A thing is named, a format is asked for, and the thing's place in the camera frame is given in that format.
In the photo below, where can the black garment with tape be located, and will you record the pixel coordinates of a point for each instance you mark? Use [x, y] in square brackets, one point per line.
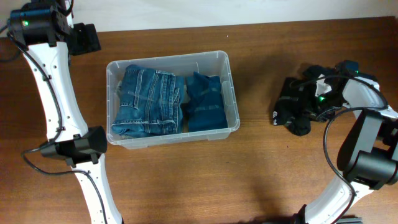
[290, 107]

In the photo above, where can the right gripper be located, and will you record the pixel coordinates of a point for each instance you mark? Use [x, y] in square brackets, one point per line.
[313, 110]

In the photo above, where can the teal blue garment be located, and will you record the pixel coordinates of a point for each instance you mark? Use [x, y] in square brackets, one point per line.
[205, 110]

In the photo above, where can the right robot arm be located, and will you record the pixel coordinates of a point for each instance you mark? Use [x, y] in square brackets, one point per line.
[367, 159]

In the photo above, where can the clear plastic storage bin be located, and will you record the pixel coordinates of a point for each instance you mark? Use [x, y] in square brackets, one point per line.
[206, 63]

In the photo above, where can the light blue jeans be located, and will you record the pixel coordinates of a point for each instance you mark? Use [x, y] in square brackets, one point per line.
[119, 88]

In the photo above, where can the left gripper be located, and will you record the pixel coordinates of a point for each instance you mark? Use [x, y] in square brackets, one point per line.
[86, 38]

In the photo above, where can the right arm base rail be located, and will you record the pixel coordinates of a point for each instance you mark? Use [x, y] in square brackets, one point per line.
[349, 220]

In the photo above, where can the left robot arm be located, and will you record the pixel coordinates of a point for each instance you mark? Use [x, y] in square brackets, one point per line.
[46, 35]

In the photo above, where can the dark blue jeans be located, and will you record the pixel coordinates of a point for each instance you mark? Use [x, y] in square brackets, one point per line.
[150, 103]

